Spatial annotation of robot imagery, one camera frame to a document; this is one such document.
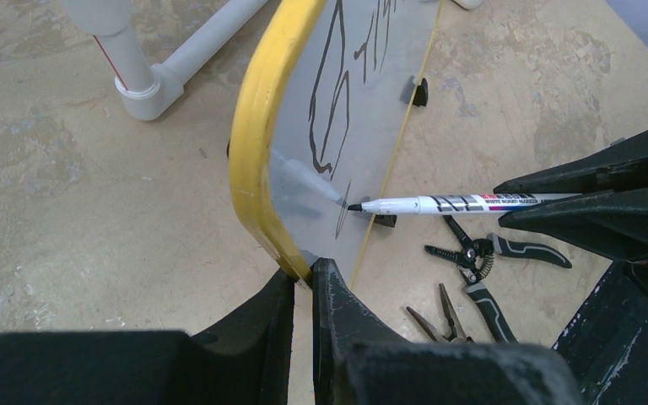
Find black grey wire stripper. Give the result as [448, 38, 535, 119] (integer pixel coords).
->
[424, 215, 572, 343]

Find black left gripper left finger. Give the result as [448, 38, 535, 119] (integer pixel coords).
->
[0, 271, 294, 404]

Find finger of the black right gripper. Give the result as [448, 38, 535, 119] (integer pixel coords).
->
[494, 130, 648, 194]

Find white PVC pipe frame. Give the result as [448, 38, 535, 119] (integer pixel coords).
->
[58, 0, 484, 122]

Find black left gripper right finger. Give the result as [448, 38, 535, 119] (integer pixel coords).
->
[311, 258, 581, 404]

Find black whiteboard stand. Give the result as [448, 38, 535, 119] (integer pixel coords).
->
[225, 77, 430, 230]

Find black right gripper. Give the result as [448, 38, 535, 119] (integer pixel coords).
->
[499, 187, 648, 404]

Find white whiteboard marker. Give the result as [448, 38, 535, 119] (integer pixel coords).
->
[348, 193, 580, 215]

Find yellow framed whiteboard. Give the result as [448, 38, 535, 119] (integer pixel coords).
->
[229, 1, 441, 283]

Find yellow handled needle-nose pliers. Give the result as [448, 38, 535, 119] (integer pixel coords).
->
[405, 283, 474, 343]

